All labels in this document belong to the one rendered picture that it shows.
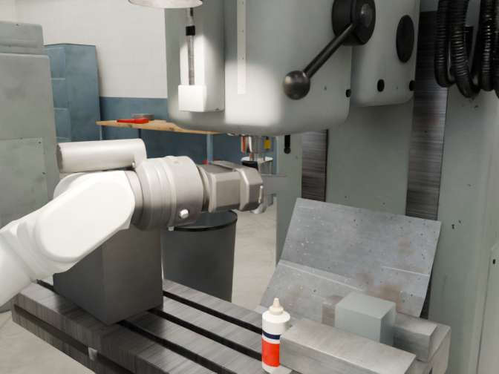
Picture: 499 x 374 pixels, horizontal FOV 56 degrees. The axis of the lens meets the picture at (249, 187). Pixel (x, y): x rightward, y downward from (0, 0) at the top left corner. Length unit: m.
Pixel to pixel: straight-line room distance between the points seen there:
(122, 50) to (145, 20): 0.70
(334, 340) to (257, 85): 0.32
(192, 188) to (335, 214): 0.51
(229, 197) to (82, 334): 0.42
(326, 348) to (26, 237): 0.35
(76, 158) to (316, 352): 0.35
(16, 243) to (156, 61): 6.72
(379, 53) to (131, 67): 7.01
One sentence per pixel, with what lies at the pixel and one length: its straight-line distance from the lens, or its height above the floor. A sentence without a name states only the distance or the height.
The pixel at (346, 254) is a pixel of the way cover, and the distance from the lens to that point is 0.99.
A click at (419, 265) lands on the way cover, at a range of 0.94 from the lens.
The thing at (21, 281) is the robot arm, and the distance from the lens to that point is 0.54.
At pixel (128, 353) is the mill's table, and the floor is 0.96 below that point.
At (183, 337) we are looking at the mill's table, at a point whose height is 0.96.
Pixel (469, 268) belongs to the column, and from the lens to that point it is 0.97.
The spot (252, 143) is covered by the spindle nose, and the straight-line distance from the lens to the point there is 0.63.
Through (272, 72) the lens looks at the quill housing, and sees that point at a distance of 0.53.
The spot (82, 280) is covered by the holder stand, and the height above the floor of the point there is 1.02.
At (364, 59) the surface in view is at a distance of 0.68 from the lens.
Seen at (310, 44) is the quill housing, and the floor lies 1.42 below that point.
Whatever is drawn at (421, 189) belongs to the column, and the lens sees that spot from 0.95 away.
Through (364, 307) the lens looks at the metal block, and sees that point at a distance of 0.61.
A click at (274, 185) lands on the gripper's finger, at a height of 1.23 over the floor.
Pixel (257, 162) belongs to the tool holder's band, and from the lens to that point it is 0.64.
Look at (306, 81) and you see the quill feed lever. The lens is 0.49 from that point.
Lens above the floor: 1.37
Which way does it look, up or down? 12 degrees down
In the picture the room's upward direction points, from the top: straight up
